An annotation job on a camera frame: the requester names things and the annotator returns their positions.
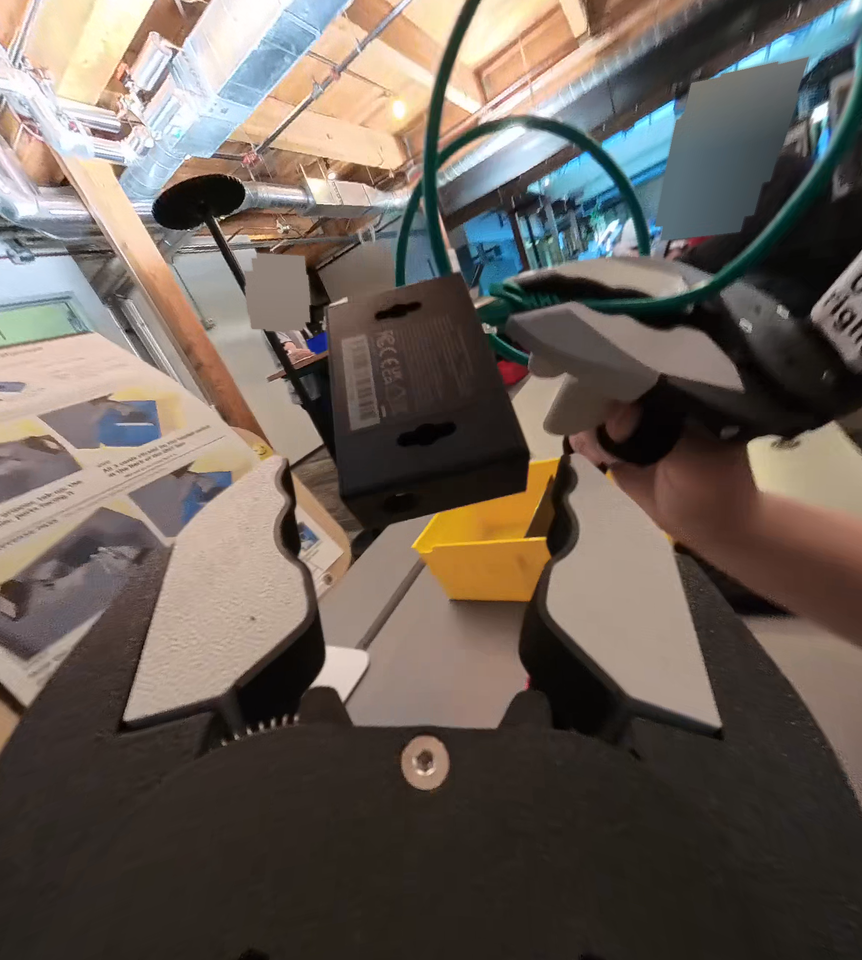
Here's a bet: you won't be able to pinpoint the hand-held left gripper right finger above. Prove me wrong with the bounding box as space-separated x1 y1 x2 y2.
519 454 724 744

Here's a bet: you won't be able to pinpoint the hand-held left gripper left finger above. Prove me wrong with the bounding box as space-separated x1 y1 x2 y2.
123 456 325 741

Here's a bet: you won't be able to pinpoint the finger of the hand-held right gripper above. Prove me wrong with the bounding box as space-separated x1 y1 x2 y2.
505 302 747 395
491 257 712 325

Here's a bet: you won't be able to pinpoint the yellow bin with divider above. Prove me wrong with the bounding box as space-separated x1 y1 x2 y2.
411 458 675 602

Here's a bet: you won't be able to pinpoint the black ethernet switch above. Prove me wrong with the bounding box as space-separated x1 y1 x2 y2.
324 273 530 529

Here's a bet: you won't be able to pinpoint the green ethernet cable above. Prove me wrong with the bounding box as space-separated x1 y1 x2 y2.
397 0 862 369

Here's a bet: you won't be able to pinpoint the person's right forearm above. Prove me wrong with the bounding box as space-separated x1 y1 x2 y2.
702 480 862 662

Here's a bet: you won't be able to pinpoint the white stand base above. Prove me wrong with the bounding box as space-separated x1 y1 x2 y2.
310 645 370 700

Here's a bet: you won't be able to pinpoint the printed instruction sheet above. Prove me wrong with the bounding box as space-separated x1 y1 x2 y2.
0 334 345 706

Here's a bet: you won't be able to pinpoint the wooden standing desk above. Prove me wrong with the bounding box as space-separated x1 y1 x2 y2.
265 352 330 385

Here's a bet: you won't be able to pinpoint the wooden beam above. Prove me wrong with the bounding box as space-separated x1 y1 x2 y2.
52 150 267 443

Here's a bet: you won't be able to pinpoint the silver ventilation ducts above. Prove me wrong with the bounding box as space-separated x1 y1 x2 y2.
0 0 416 248

